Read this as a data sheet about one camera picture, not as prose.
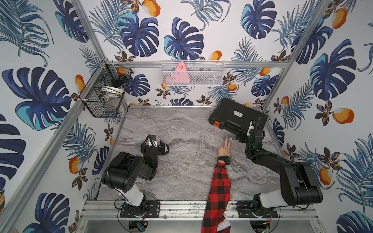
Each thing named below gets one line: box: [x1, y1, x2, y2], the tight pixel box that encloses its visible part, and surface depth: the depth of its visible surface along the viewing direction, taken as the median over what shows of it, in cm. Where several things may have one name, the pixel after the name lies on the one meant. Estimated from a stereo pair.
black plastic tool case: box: [208, 98, 269, 134], surface depth 109 cm
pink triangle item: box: [166, 61, 191, 84], surface depth 92 cm
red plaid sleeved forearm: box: [201, 161, 232, 233], surface depth 76 cm
